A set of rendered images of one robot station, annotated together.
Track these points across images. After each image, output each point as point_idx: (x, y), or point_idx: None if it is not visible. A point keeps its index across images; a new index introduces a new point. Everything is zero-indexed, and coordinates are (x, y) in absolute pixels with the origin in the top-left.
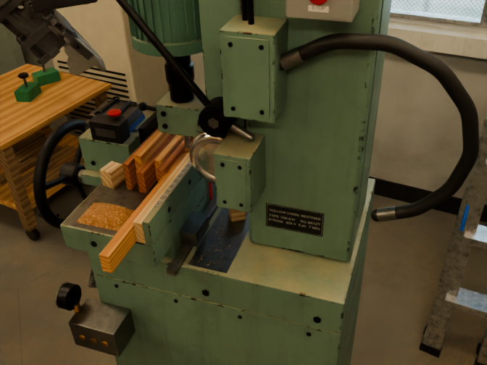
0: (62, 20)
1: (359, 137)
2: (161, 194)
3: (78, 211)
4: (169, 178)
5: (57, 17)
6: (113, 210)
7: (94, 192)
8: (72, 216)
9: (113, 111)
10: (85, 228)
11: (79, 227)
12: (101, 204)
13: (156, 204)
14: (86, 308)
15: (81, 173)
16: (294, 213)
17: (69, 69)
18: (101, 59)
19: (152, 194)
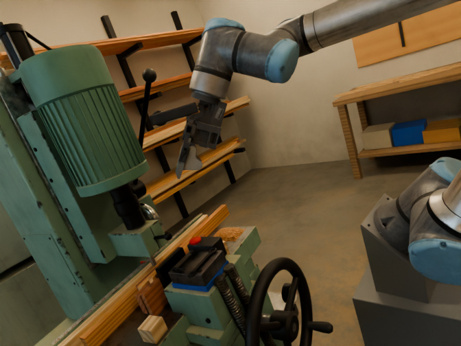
0: (184, 128)
1: None
2: (187, 229)
3: (245, 234)
4: (179, 239)
5: (186, 122)
6: (221, 231)
7: (236, 247)
8: (248, 231)
9: (195, 237)
10: (239, 226)
11: (243, 226)
12: (228, 233)
13: (192, 221)
14: (282, 304)
15: (269, 314)
16: None
17: (200, 160)
18: (175, 168)
19: (193, 233)
